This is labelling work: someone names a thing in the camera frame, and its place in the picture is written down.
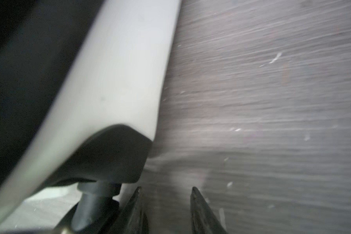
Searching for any black suitcase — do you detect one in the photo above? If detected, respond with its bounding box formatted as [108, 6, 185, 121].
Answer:
[0, 1, 182, 234]

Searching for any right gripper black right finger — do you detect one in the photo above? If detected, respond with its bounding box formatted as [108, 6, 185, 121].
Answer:
[190, 187, 227, 234]

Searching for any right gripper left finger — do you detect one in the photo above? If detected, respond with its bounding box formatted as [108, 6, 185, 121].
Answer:
[106, 187, 149, 234]

